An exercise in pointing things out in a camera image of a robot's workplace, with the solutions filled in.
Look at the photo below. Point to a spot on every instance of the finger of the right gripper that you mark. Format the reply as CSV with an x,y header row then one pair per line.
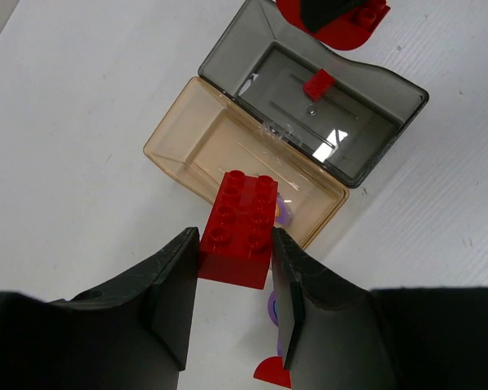
x,y
315,14

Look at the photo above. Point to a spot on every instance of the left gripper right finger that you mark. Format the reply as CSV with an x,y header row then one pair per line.
x,y
336,335

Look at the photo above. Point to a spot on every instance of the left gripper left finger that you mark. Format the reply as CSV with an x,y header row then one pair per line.
x,y
130,332

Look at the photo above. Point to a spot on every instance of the red arched lego piece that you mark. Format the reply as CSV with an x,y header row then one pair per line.
x,y
347,32

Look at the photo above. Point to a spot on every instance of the small red lego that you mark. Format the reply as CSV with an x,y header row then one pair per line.
x,y
319,84

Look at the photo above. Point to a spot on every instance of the red lego brick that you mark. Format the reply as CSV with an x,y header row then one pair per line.
x,y
271,370
236,246

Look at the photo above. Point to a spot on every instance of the purple lego brick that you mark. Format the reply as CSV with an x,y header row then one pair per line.
x,y
283,213

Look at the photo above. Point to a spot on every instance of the purple round lego piece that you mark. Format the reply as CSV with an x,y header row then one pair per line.
x,y
272,313

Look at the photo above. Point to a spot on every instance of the grey transparent container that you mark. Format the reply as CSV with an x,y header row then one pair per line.
x,y
261,63

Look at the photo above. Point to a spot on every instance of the amber transparent container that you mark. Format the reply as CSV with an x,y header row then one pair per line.
x,y
204,134

